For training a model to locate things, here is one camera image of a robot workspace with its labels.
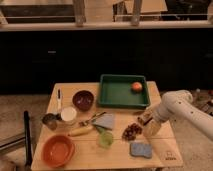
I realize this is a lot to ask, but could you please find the white eraser with black sleeve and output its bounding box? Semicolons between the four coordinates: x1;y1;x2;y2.
137;109;153;126

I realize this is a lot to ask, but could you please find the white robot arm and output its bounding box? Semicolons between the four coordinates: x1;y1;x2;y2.
144;90;213;141

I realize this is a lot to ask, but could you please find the green plastic cup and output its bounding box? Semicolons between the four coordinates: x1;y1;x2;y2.
98;132;113;148

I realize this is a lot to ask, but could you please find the white plastic cup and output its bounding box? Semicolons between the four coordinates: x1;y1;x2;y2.
61;107;77;125

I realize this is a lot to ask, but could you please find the metal measuring cup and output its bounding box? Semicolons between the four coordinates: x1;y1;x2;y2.
42;113;61;131

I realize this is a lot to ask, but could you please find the bunch of red grapes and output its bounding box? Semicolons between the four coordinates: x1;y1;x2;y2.
122;123;142;141

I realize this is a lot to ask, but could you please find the blue sponge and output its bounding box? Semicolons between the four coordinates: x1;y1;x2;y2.
130;142;152;159

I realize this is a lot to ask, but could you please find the orange fruit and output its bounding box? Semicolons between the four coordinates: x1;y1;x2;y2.
131;82;143;92

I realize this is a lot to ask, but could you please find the blue grey cloth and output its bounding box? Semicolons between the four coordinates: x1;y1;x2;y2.
93;114;115;130

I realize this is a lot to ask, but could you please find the green plastic tray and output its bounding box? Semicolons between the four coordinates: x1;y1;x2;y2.
97;74;150;109

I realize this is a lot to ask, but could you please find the dark purple bowl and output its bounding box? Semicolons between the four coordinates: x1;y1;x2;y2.
72;90;94;111

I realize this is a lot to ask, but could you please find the orange plastic bowl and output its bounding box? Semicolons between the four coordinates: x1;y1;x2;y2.
41;135;75;168

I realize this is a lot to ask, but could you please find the black chair frame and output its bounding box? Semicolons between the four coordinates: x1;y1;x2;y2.
0;111;32;171

